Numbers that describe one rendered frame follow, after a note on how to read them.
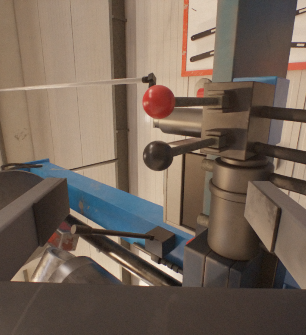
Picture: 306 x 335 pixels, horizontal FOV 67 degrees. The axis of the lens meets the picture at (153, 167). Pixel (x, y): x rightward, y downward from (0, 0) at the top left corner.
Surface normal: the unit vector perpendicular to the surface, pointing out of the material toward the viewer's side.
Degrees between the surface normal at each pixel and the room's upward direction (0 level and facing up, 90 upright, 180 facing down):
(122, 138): 180
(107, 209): 90
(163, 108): 140
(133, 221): 90
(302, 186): 78
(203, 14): 90
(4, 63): 173
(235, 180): 101
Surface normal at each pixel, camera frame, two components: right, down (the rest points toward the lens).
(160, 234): 0.00, -0.96
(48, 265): -0.24, -0.34
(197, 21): -0.66, 0.21
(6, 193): 0.75, 0.19
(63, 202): 1.00, 0.01
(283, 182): -0.78, -0.21
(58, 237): -0.61, -0.18
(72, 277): -0.18, -0.86
